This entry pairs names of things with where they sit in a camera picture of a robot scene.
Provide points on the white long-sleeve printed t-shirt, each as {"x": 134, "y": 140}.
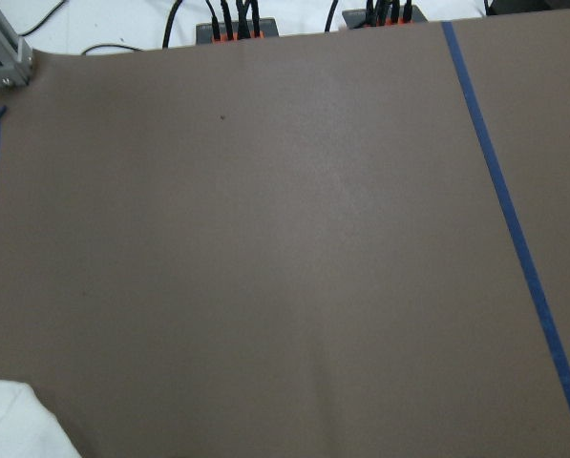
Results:
{"x": 27, "y": 428}

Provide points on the near small orange circuit board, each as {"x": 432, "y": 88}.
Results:
{"x": 383, "y": 14}

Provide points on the aluminium frame post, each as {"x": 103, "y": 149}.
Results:
{"x": 16, "y": 57}

